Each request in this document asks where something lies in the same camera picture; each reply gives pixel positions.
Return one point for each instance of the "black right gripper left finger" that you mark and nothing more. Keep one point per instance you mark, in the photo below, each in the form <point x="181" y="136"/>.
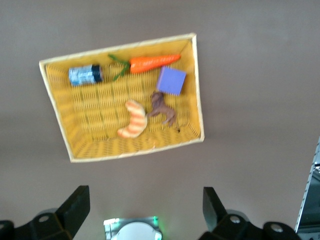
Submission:
<point x="72" y="215"/>

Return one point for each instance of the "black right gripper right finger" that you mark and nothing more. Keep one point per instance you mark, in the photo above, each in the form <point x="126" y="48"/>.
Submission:
<point x="220" y="225"/>

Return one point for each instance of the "yellow woven basket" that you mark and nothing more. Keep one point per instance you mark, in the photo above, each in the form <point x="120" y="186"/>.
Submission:
<point x="100" y="105"/>

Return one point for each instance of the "toy croissant bread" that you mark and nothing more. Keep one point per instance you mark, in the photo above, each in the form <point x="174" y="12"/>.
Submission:
<point x="136" y="120"/>

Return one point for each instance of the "brown toy horse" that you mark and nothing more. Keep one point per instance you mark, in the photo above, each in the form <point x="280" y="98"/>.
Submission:
<point x="162" y="108"/>

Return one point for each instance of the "small black-capped jar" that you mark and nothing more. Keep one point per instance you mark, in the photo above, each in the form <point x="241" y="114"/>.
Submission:
<point x="82" y="75"/>

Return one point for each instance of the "purple foam cube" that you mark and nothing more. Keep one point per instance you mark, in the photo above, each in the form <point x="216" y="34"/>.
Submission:
<point x="172" y="81"/>

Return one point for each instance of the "orange toy carrot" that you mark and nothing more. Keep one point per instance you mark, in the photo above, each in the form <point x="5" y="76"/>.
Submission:
<point x="150" y="63"/>

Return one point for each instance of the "aluminium table edge rail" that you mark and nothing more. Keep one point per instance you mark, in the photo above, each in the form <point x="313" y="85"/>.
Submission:
<point x="312" y="180"/>

